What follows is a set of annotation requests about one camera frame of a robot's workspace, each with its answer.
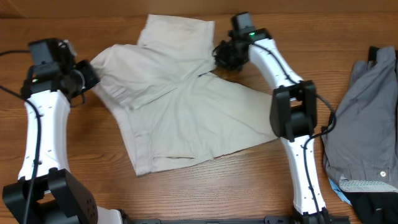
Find black garment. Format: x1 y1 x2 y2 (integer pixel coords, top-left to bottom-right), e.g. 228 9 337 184
344 192 397 224

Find grey shorts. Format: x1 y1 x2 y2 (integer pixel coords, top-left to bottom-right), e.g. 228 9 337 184
322 47 397 192

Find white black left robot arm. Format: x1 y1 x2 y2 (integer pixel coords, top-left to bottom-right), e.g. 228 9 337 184
2 60 128 223

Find light blue cloth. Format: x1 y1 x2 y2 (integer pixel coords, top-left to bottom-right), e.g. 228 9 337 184
328 178 352 206

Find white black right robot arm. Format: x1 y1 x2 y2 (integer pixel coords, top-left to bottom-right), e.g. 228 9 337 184
213 29 331 223

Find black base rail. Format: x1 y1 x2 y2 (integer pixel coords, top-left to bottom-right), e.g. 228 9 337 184
124 214 351 224

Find beige cotton shorts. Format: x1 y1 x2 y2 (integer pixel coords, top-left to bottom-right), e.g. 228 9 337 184
91 14 275 175

